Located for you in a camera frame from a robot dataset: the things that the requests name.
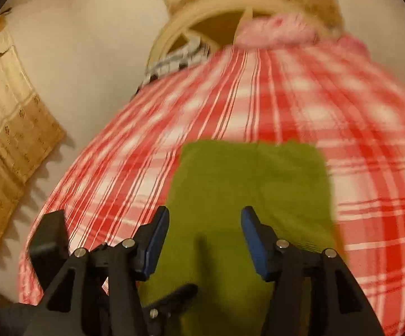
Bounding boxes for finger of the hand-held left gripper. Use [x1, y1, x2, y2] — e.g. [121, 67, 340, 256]
[142, 283, 199, 336]

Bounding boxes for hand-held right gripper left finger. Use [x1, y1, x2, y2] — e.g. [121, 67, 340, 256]
[22, 206, 170, 336]

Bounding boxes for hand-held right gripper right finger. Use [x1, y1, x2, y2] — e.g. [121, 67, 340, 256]
[241, 206, 385, 336]

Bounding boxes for green striped sweater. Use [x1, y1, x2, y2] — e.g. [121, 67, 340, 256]
[139, 139, 345, 336]

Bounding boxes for red plaid bedsheet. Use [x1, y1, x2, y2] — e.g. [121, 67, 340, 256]
[18, 39, 405, 336]

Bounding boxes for white patterned pillow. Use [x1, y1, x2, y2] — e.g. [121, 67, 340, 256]
[144, 39, 212, 83]

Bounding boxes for cream wooden headboard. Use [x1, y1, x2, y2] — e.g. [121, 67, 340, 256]
[148, 0, 329, 68]

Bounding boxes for pink pillow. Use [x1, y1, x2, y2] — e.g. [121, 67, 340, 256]
[235, 11, 318, 48]

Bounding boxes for pink cloth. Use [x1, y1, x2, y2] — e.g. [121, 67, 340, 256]
[338, 32, 370, 56]

